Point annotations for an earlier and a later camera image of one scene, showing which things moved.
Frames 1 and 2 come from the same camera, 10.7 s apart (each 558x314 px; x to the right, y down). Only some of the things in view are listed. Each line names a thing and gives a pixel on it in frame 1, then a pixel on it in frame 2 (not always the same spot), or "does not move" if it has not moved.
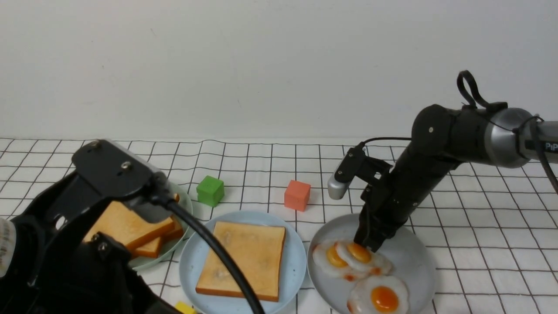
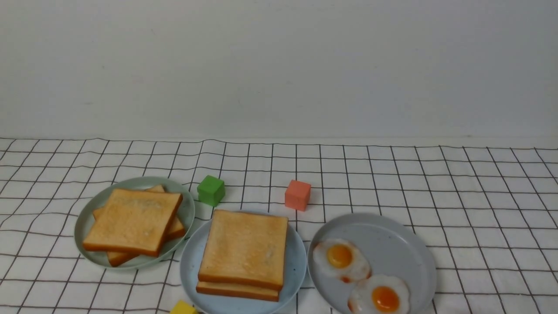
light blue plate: x=194 y=252 does not move
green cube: x=210 y=191 does not move
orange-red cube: x=297 y=194 does not move
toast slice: x=258 y=249 → x=238 y=291
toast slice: x=118 y=220 → x=246 y=248
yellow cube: x=185 y=308 does not move
